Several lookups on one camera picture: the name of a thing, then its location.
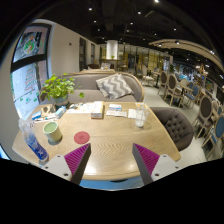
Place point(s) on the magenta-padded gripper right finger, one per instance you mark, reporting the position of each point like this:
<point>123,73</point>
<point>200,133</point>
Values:
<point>160,165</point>

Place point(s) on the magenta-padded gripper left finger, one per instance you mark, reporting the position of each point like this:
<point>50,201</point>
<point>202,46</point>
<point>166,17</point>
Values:
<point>60,165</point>

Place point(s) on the clear bottle with blue label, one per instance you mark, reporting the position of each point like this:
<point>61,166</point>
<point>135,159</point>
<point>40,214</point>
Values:
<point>34,144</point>

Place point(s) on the light green cup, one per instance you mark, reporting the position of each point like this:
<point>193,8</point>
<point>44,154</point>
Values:
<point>52,131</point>

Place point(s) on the flat round red coaster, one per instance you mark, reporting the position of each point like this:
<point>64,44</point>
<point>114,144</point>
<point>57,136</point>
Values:
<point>81,137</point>

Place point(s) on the dark tufted armchair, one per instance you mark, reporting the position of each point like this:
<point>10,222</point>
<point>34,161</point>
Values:
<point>175,125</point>

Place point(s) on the white pen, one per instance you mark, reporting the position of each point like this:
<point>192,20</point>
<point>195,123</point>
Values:
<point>46,117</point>

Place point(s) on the clear plastic cup with straw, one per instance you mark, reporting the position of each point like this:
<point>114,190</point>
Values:
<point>140,116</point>

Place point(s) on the light blue small box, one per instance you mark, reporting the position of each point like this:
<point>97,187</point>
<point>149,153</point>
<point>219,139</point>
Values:
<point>60,111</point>

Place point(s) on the blue white small box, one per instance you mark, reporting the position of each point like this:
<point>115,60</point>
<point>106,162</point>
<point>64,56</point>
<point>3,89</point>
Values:
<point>36,115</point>

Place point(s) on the white napkin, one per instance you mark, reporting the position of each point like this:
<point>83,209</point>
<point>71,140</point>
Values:
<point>132,113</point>

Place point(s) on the white printed paper sheet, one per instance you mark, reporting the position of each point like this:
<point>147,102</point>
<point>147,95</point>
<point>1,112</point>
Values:
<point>81,108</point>

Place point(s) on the white orange tissue box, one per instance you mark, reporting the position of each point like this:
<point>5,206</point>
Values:
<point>97,110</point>

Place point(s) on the white printed leaflet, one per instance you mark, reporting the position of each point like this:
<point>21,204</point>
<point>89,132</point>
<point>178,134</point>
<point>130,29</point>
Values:
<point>116,113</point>

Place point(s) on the group of dining chairs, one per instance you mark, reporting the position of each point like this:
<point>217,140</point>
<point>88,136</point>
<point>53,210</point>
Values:
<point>203,110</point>

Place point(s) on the blue white card pack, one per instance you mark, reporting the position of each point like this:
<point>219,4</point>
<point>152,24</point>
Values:
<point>115,107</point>

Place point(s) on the green potted plant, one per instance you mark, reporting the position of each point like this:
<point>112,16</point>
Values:
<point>58,88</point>

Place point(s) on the grey curved sofa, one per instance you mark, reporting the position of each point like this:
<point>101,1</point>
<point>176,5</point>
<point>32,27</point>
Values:
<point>87,83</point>

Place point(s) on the grey white chevron cushion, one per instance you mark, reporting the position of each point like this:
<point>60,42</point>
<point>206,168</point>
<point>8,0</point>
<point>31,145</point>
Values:
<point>115,86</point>

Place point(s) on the window with festive decals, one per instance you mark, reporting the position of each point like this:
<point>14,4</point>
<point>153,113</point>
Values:
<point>28,76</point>

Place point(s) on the white round pillar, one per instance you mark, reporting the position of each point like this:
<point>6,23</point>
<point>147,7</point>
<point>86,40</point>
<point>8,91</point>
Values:
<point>112,49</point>

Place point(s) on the group of ceiling lights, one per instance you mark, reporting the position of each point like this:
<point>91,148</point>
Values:
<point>139,12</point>

